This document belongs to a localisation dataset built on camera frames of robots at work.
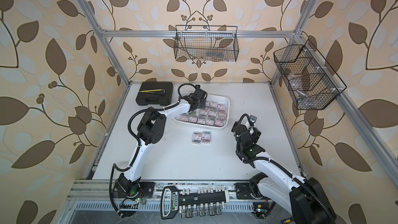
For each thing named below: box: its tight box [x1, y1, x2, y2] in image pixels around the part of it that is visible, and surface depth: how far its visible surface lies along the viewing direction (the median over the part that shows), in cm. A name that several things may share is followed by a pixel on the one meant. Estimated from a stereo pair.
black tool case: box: [135, 81, 174, 106], surface depth 109 cm
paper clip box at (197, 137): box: [191, 131, 203, 145], surface depth 93 cm
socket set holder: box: [160, 185, 231, 219], surface depth 72 cm
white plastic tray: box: [173, 93, 231, 131], surface depth 101 cm
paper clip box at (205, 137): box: [201, 131, 211, 144], surface depth 92 cm
